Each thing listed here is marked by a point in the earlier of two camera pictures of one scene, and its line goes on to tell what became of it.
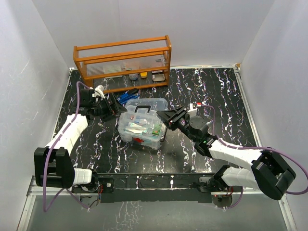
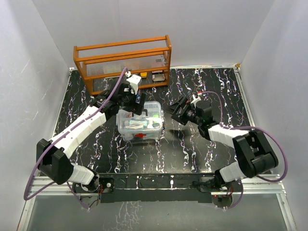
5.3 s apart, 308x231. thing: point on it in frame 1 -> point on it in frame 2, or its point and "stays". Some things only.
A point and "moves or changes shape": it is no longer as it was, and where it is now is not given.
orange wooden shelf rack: (124, 66) stays
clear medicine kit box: (142, 126) moves or changes shape
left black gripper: (114, 109) -> (138, 106)
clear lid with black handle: (144, 110) moves or changes shape
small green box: (157, 129) -> (155, 124)
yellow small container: (143, 74) stays
